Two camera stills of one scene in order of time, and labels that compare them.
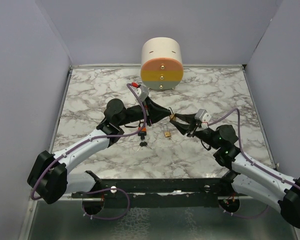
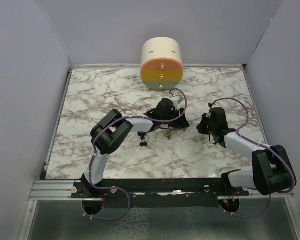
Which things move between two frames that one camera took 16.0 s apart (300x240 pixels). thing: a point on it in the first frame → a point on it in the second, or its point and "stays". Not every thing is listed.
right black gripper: x=189 y=129 → x=201 y=126
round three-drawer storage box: x=161 y=64 stays
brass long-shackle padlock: x=167 y=134 stays
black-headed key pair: x=143 y=144 stays
